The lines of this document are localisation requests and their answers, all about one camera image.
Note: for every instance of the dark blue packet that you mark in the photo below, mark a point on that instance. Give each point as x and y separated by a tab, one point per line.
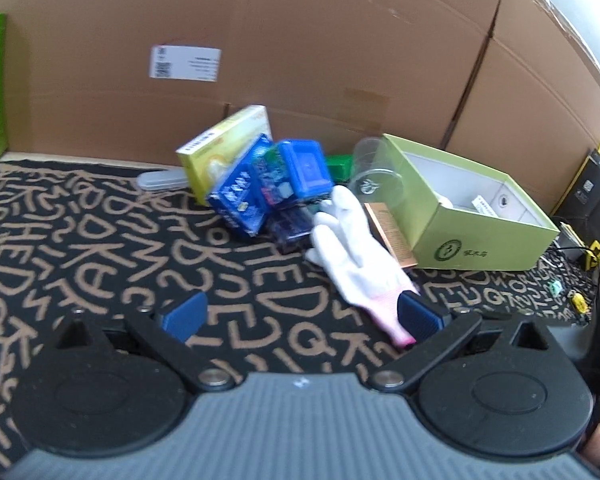
290	226

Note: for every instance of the white glove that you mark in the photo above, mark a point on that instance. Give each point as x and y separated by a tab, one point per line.
360	255

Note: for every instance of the white shipping label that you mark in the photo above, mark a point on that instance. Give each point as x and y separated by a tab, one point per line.
185	63

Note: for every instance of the large cardboard box with label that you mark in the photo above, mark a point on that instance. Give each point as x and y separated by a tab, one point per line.
305	35

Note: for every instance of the small yellow object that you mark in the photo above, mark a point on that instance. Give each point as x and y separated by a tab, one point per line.
578	302

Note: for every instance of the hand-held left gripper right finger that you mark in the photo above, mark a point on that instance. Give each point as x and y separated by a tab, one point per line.
420	316

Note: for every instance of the green cardboard box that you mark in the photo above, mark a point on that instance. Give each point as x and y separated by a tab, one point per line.
480	245

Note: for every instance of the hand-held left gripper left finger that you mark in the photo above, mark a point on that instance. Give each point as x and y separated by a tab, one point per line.
185	312

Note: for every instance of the black and yellow case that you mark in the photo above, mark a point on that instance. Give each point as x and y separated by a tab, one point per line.
590	195

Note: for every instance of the clear plastic cup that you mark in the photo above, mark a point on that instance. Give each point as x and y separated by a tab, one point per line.
375	170

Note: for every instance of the copper-brown box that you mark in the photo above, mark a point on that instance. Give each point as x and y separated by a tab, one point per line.
391	235

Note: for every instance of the blue printed packet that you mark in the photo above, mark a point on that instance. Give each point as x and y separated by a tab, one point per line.
240	195

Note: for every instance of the yellow-green carton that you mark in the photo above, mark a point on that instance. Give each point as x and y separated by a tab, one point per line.
220	142

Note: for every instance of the small teal object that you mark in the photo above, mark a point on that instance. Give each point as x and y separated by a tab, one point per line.
555	288

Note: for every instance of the black letter-patterned mat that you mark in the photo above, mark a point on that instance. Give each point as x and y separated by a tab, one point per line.
80	260

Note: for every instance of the blue plastic box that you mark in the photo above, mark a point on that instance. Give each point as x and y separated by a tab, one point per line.
305	167

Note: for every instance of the white printed small box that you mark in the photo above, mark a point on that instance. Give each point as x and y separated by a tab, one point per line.
484	206

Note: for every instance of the clear plastic case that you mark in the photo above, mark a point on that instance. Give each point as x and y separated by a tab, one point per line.
160	180

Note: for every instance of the large plain cardboard box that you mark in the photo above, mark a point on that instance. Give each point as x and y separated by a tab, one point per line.
530	110

